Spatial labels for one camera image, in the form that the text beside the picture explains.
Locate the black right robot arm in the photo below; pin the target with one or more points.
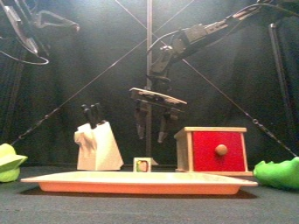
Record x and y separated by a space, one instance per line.
201 32

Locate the toy sushi roll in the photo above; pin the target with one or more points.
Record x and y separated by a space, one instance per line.
142 165

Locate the light wooden drawer box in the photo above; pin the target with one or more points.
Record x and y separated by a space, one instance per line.
183 151

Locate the white knife block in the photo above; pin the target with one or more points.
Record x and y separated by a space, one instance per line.
100 151

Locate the red drawer with wooden knob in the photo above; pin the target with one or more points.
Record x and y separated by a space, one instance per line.
217 151

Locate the vertical metal pole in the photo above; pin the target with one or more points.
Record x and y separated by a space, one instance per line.
148 43

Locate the pink rectangular tray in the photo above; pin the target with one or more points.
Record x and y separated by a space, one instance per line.
136 183

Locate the green toy lettuce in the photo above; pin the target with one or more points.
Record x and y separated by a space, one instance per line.
277 175

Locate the lime green toy vegetable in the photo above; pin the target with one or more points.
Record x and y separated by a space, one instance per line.
9 164

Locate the dark frame post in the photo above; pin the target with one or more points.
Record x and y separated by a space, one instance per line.
276 73

